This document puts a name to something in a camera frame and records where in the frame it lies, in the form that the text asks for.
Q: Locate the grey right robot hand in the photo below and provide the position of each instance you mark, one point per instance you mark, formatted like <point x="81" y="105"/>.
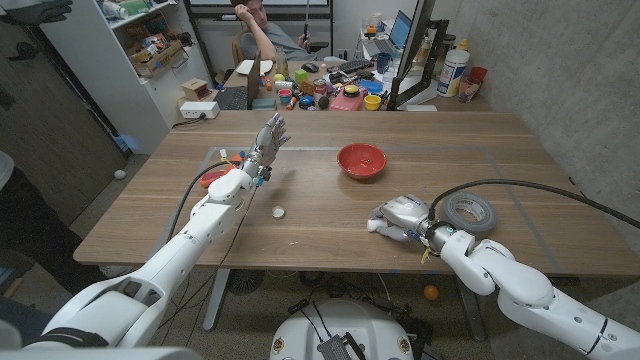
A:
<point x="407" y="212"/>

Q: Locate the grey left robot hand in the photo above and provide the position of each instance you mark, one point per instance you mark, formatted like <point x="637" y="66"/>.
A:
<point x="265" y="147"/>

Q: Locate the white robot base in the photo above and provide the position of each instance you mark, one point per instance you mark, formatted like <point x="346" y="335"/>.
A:
<point x="345" y="320"/>

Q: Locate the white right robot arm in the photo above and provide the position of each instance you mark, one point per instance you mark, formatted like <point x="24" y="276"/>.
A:
<point x="530" y="295"/>

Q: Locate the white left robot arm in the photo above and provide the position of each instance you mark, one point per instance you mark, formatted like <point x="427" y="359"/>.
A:
<point x="165" y="270"/>

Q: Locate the silver bottle cap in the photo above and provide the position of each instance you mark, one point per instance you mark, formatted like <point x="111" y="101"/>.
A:
<point x="278" y="213"/>

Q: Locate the red bowl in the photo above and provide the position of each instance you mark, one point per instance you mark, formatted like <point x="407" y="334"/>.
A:
<point x="361" y="160"/>

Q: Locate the teal case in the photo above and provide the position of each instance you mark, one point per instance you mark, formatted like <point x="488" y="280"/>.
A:
<point x="263" y="104"/>

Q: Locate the black laptop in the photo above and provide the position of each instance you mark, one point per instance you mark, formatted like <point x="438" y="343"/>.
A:
<point x="235" y="97"/>

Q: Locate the orange toy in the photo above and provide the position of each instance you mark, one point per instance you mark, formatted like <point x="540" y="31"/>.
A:
<point x="210" y="178"/>

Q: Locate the white power box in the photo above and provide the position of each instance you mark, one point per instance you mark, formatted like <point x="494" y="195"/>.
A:
<point x="197" y="110"/>

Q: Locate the green cube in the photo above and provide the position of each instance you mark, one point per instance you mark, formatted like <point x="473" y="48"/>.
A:
<point x="301" y="76"/>

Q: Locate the red can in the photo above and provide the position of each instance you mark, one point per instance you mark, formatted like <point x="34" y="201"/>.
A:
<point x="320" y="87"/>

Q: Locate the white plate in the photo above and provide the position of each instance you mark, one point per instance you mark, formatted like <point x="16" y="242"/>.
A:
<point x="247" y="66"/>

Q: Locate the orange ball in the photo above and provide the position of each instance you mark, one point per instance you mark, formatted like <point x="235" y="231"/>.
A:
<point x="431" y="292"/>

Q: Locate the small wooden box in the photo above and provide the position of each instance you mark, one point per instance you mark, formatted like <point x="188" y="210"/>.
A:
<point x="195" y="90"/>

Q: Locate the pink box yellow button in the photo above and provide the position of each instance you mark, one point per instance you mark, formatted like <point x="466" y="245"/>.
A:
<point x="345" y="102"/>

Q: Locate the black computer mouse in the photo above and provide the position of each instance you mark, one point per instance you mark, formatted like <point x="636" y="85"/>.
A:
<point x="310" y="67"/>

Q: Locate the seated person grey shirt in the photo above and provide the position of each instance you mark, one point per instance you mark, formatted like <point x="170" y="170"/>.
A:
<point x="280" y="40"/>

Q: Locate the yellow cup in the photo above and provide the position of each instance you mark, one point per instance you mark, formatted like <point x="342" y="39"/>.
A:
<point x="372" y="102"/>

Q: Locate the grey metal table leg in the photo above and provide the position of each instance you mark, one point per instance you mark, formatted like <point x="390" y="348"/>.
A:
<point x="216" y="300"/>
<point x="470" y="310"/>

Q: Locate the blue tray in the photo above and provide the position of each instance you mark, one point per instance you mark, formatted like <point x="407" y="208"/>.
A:
<point x="371" y="86"/>

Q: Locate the black keyboard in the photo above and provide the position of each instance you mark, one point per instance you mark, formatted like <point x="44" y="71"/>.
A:
<point x="356" y="65"/>

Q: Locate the black grabber stick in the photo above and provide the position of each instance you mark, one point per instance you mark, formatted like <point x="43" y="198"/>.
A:
<point x="306" y="20"/>

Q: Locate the round floor fan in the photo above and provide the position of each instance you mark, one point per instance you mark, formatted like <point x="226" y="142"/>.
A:
<point x="245" y="281"/>

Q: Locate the clear glass cup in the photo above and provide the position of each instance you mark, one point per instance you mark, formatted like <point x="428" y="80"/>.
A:
<point x="468" y="91"/>

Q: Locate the cardboard box with items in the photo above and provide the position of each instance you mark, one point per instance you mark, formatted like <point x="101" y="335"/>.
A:
<point x="160" y="60"/>

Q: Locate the blue mug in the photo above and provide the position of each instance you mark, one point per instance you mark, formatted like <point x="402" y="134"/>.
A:
<point x="383" y="62"/>

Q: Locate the blue and white box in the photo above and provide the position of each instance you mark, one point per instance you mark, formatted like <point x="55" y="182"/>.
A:
<point x="453" y="72"/>

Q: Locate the white ball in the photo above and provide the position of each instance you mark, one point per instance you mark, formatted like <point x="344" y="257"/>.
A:
<point x="120" y="174"/>

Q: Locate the white shelf unit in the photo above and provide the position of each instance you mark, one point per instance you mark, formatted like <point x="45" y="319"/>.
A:
<point x="125" y="95"/>

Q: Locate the black computer monitor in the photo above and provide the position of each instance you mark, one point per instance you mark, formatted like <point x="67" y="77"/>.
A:
<point x="415" y="40"/>

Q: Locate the silver laptop blue screen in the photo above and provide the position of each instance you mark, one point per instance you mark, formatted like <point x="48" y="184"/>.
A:
<point x="400" y="30"/>

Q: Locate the standing person black gloves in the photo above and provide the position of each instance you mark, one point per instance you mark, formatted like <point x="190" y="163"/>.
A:
<point x="30" y="225"/>

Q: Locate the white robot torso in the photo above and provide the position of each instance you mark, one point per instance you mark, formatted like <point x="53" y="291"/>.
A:
<point x="100" y="354"/>

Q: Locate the grey duct tape roll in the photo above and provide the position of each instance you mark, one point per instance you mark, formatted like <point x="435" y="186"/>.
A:
<point x="482" y="220"/>

